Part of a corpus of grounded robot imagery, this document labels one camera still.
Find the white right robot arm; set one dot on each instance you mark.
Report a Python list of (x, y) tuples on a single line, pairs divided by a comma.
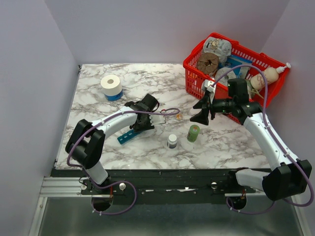
[(288, 176)]

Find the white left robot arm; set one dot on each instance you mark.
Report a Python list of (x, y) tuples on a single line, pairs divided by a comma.
[(86, 142)]

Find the white tape roll blue base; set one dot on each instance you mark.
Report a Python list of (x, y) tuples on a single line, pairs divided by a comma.
[(111, 87)]

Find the aluminium extrusion frame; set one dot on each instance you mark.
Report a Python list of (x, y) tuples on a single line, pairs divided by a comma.
[(53, 187)]

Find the green white plant item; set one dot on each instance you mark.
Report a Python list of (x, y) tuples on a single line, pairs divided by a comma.
[(251, 91)]

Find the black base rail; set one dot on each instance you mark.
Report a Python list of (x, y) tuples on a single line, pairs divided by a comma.
[(125, 188)]

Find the cream pump lotion bottle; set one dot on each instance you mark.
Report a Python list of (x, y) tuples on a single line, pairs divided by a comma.
[(271, 74)]

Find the blue packet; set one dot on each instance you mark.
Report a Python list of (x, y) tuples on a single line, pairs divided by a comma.
[(233, 61)]

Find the white bottle dark label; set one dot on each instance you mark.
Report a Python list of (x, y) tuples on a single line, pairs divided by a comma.
[(172, 141)]

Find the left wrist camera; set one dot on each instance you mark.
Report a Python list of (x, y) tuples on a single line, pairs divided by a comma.
[(157, 119)]

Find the grey cartoon printed pouch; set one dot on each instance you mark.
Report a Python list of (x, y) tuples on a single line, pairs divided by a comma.
[(220, 47)]

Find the grey paper roll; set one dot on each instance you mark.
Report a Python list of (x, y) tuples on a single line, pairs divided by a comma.
[(223, 80)]

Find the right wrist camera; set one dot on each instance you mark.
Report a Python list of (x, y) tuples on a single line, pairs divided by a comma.
[(209, 85)]

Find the green bottle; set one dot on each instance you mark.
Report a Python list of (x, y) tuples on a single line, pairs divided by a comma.
[(193, 133)]

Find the teal weekly pill organizer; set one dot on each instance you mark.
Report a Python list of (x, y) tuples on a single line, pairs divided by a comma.
[(127, 136)]

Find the red plastic basket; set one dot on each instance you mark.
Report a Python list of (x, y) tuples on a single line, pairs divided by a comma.
[(260, 62)]

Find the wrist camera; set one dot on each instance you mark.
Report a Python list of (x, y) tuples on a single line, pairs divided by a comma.
[(157, 119), (209, 85)]

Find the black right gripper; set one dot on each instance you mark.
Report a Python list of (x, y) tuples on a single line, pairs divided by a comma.
[(202, 117)]

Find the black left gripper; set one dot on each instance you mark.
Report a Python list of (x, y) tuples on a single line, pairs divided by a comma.
[(148, 127)]

